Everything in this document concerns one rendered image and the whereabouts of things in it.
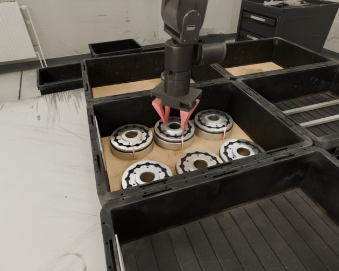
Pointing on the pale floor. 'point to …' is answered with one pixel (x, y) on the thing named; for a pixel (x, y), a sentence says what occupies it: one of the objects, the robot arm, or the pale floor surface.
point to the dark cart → (287, 22)
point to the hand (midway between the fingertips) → (174, 123)
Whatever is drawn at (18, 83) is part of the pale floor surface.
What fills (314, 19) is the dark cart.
